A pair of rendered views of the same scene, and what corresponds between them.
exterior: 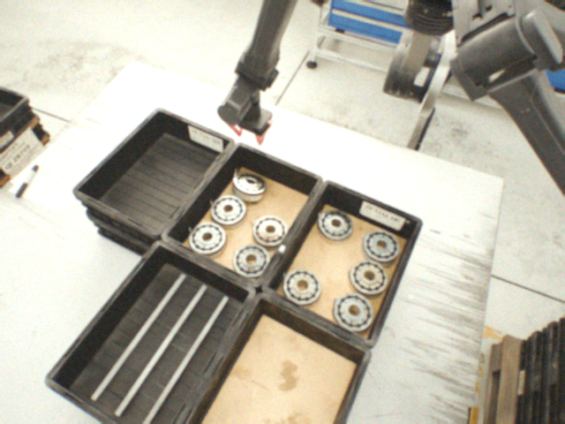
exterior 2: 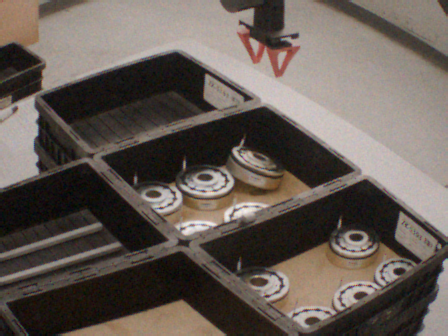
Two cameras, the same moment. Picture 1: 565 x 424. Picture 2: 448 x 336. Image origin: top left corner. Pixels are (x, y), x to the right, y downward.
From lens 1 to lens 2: 0.93 m
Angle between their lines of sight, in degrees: 31
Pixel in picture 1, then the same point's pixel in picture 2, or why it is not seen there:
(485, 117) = not seen: outside the picture
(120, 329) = (12, 238)
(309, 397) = not seen: outside the picture
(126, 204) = not seen: hidden behind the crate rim
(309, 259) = (293, 272)
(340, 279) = (322, 301)
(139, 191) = (100, 136)
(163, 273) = (79, 216)
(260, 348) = (156, 323)
